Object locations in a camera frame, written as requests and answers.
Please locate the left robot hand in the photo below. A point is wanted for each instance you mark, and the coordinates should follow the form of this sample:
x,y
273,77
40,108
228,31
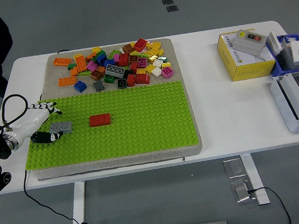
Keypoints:
x,y
33,120

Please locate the light grey long brick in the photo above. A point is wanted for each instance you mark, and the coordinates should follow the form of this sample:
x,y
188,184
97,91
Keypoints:
x,y
60,127

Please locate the blue square brick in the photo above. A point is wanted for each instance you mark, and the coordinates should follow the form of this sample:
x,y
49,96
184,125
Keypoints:
x,y
80,86
101,59
109,62

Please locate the orange long brick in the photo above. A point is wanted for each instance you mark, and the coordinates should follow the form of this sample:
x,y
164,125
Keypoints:
x,y
67,81
81,64
62,61

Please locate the green studded baseplate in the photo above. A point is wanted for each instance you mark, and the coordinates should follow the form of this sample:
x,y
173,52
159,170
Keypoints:
x,y
152,117

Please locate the orange small brick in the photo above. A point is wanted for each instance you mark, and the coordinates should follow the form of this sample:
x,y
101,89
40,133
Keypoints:
x,y
101,69
90,57
74,71

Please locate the dark green small brick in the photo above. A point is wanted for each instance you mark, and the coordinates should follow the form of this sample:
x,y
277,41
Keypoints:
x,y
71,66

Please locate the red long brick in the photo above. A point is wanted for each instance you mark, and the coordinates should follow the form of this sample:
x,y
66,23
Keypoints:
x,y
100,120

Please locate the lime green flat plate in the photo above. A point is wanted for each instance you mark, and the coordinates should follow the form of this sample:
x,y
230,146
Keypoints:
x,y
84,73

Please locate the dark grey small brick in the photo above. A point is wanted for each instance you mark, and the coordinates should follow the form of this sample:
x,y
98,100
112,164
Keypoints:
x,y
99,86

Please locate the brown square brick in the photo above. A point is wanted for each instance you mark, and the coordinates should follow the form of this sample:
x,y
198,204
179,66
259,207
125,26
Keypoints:
x,y
96,74
133,59
127,48

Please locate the yellow brick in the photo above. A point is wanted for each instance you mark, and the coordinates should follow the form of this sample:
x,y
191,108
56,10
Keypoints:
x,y
166,65
77,55
96,50
150,69
156,45
161,52
141,71
132,44
154,51
148,46

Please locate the magenta square brick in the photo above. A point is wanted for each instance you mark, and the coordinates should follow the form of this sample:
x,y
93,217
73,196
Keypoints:
x,y
167,72
142,62
91,65

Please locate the dark grey long brick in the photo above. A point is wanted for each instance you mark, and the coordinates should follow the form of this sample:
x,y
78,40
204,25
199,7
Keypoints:
x,y
114,71

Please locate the black square brick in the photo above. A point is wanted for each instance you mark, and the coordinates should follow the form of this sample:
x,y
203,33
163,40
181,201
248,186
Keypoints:
x,y
128,73
121,83

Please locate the pink small brick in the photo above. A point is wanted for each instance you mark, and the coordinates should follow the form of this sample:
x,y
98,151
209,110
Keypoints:
x,y
116,58

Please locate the lime green brick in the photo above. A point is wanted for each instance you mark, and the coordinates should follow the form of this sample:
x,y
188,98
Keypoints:
x,y
113,54
138,53

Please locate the red square brick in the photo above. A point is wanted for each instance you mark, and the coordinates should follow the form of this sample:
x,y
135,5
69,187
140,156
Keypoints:
x,y
131,80
142,78
140,44
133,67
123,59

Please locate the white square brick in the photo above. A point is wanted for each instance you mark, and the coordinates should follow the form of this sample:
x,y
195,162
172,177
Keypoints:
x,y
157,63
156,72

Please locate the shiny gold brick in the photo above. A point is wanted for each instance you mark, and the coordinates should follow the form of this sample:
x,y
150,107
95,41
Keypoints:
x,y
153,59

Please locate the shiny green brick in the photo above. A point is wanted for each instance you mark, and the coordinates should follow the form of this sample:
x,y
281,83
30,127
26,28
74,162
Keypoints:
x,y
162,59

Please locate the grey floor plate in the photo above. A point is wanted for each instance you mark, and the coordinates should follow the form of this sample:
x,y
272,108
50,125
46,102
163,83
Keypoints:
x,y
167,1
172,8

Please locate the white table leg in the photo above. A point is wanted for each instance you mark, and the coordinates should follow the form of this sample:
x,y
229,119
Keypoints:
x,y
255,179
79,210

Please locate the silver floor patch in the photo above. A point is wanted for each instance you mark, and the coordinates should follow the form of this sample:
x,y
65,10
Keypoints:
x,y
233,168
240,191

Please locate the grey-brown foam mat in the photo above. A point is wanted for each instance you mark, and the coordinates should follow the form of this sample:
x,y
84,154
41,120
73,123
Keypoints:
x,y
117,163

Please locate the blue plastic bin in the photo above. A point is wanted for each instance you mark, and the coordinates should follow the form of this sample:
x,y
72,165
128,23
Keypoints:
x,y
279,71

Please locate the yellow cardboard box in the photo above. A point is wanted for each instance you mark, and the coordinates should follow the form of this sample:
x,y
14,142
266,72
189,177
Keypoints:
x,y
251,70

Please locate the grey plastic box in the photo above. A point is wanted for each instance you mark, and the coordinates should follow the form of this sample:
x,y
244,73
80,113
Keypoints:
x,y
287,58

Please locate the white plastic block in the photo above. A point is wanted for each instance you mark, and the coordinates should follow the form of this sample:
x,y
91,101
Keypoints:
x,y
273,43

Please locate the white electrical enclosure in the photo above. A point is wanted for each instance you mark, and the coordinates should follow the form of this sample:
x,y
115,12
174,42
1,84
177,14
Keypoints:
x,y
283,103

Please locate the grey push-button switch box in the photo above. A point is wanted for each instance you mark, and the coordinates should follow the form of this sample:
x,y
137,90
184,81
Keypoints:
x,y
247,45

